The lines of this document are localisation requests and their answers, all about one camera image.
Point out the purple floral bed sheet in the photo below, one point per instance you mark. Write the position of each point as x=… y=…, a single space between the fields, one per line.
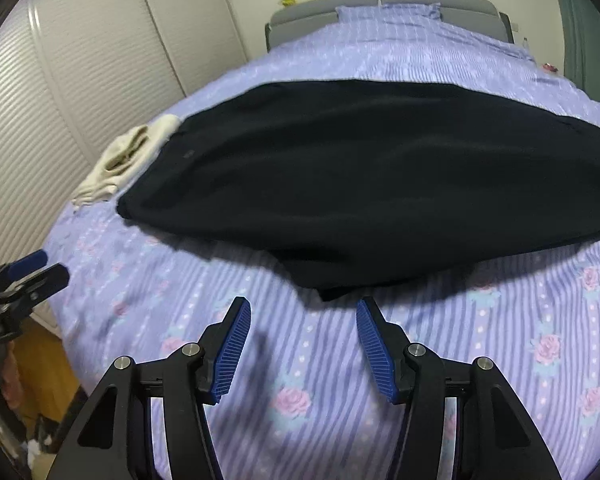
x=303 y=404

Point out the purple pillow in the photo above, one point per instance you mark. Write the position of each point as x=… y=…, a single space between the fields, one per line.
x=390 y=13

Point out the cream folded garment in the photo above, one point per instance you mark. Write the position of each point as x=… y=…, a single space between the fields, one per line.
x=123 y=159

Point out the green and beige curtain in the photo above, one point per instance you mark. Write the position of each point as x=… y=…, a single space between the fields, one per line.
x=581 y=27

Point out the black pants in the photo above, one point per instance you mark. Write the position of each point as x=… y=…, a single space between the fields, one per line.
x=354 y=184

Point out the white slatted wardrobe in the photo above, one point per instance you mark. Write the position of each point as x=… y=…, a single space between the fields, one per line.
x=74 y=74

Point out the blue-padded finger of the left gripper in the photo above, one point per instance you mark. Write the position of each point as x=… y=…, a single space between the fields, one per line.
x=41 y=286
x=27 y=262

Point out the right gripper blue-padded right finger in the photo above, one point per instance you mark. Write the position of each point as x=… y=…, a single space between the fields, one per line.
x=495 y=436

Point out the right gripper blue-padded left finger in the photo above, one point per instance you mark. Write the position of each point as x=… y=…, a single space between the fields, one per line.
x=111 y=436

